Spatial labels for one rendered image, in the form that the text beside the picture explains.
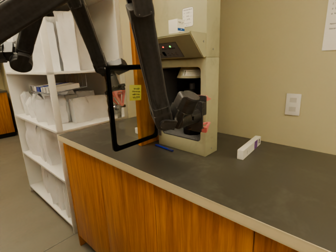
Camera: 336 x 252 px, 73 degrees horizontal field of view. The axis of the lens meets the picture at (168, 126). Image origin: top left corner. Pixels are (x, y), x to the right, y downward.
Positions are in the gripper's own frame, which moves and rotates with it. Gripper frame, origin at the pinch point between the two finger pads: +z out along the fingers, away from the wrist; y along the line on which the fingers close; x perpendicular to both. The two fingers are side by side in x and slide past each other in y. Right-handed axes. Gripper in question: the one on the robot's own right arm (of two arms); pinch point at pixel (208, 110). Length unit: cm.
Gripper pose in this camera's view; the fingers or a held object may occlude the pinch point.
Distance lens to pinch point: 91.9
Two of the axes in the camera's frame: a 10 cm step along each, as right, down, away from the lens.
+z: 6.7, -2.2, 7.1
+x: -7.4, -1.5, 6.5
